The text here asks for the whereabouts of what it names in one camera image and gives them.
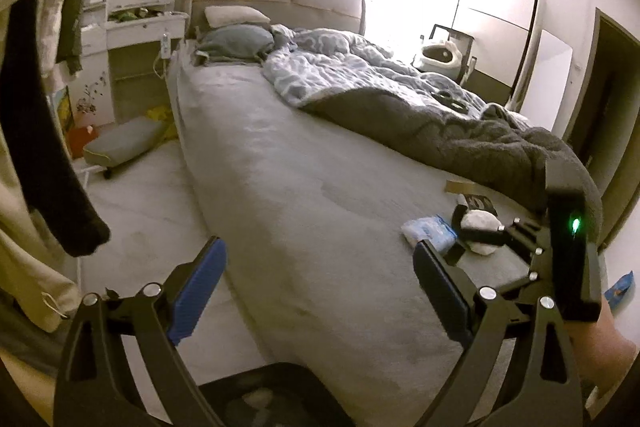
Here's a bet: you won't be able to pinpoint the black printed plastic package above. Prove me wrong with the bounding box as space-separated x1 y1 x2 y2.
457 194 498 216

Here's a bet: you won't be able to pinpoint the brown cardboard tape roll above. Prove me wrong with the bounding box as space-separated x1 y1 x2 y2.
445 180 477 194

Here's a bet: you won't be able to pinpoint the person's right hand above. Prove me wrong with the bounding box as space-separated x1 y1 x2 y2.
565 297 639 397

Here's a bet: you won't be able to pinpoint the white crumpled plastic bag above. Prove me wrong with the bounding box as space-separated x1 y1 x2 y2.
460 209 502 257

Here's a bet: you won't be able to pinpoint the blue snack bag floor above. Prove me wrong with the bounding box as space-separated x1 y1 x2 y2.
604 271 634 309

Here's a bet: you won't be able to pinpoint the black flat wrapper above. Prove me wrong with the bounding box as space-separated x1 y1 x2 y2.
442 242 466 267

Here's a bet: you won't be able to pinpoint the blue white tissue pack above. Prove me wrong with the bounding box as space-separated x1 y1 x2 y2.
400 216 457 254

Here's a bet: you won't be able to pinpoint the dark grey fleece blanket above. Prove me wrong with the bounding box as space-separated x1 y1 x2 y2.
302 88 603 241

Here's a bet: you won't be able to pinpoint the beige hanging garment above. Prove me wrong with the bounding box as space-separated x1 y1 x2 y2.
0 0 97 377

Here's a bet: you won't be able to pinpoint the black headphones on bed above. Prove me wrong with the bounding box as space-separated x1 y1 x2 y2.
432 91 469 114

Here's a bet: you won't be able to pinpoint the white cat bed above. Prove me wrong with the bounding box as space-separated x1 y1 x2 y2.
414 40 462 76

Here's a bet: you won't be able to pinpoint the sliding door wardrobe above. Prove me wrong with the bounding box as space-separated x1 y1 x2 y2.
416 0 540 104

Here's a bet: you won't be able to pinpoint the grey cushioned stool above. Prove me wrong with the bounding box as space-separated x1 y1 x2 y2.
82 116 169 179

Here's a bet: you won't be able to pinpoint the blue white patterned duvet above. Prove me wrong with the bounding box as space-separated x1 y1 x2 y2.
262 25 532 131

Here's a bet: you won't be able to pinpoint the black hanging garment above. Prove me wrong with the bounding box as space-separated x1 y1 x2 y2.
1 0 111 257

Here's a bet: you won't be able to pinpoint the white dressing table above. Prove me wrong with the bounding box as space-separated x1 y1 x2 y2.
61 0 188 128

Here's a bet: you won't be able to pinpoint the grey blue pillow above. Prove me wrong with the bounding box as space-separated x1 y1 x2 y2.
194 24 276 63

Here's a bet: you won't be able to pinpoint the beige pillow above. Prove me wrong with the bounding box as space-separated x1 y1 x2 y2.
204 5 270 29

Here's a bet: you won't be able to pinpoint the dark doorway frame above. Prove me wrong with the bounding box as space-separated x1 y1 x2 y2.
564 9 639 249

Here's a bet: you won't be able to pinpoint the white power strip cable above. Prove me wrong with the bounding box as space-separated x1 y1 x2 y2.
152 32 174 80

